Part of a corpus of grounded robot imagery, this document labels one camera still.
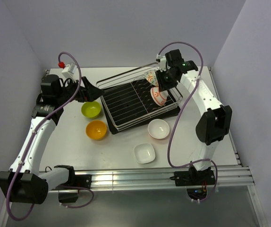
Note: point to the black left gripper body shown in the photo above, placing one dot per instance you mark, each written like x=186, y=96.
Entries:
x=81, y=95

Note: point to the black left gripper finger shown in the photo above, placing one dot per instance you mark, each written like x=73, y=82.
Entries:
x=88, y=85
x=93, y=94

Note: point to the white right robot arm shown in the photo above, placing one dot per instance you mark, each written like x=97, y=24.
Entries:
x=215, y=119

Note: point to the white bowl red ornaments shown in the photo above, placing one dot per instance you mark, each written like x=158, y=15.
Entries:
x=159, y=97

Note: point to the lime green bowl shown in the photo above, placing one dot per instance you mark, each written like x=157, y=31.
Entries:
x=91, y=110

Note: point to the small white square dish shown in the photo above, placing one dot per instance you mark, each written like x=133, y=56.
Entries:
x=144, y=153

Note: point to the yellow orange plastic bowl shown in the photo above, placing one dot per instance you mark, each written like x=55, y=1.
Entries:
x=96, y=130

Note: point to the floral leaf pattern bowl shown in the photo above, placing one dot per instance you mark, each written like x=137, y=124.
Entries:
x=150, y=76

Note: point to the orange bowl white inside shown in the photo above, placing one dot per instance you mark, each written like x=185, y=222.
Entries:
x=158, y=129

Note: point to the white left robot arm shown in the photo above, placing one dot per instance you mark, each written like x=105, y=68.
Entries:
x=22, y=182

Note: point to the black drip tray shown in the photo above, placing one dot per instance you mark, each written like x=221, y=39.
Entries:
x=140, y=104

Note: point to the aluminium mounting rail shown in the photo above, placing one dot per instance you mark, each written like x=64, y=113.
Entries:
x=159, y=178

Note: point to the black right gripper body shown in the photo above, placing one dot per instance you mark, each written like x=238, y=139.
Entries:
x=165, y=80

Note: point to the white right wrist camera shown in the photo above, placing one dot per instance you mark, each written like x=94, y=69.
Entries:
x=162, y=62

